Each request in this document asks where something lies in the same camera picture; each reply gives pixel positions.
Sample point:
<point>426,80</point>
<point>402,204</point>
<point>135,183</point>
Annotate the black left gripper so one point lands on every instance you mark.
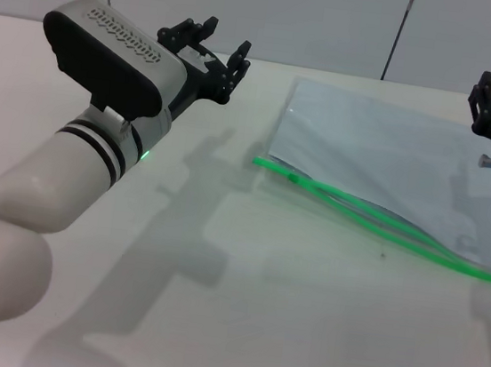
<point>202,77</point>

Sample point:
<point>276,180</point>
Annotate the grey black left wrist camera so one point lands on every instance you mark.
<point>108,59</point>

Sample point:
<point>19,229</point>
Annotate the clear document bag green zip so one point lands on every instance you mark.
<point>386,165</point>

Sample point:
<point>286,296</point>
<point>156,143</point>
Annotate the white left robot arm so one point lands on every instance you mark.
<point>39,185</point>

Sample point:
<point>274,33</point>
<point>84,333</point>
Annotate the green zip slider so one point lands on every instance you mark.
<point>293,178</point>

